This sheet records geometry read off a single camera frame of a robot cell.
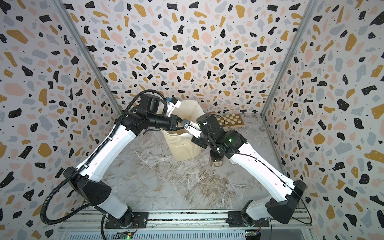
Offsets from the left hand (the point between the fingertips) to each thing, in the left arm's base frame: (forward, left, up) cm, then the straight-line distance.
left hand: (189, 125), depth 67 cm
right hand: (0, -4, -4) cm, 6 cm away
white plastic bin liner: (+23, +2, -12) cm, 26 cm away
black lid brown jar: (-3, -13, -31) cm, 34 cm away
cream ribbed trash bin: (-1, +6, -18) cm, 19 cm away
